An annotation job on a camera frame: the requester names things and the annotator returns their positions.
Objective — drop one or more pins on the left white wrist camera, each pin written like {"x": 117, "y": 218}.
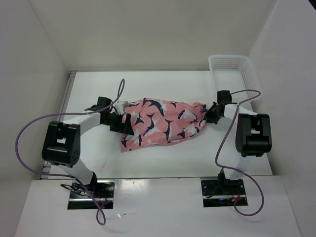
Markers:
{"x": 120, "y": 107}

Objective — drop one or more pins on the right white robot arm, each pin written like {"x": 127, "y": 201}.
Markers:
{"x": 252, "y": 139}

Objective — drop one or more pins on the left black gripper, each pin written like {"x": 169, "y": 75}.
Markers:
{"x": 125, "y": 128}

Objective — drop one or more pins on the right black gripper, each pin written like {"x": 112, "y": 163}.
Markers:
{"x": 208, "y": 117}

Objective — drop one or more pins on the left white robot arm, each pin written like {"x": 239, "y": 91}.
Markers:
{"x": 62, "y": 142}

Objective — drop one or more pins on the pink shark print shorts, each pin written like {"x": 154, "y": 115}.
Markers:
{"x": 158, "y": 122}

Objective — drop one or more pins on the white plastic basket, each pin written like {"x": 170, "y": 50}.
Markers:
{"x": 236, "y": 74}

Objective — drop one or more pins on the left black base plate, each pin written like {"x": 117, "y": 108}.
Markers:
{"x": 79, "y": 199}

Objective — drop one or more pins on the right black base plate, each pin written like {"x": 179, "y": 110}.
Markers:
{"x": 213, "y": 195}

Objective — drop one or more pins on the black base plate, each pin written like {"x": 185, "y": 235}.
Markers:
{"x": 213, "y": 195}
{"x": 79, "y": 199}

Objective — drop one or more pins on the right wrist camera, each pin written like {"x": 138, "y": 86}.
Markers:
{"x": 224, "y": 97}

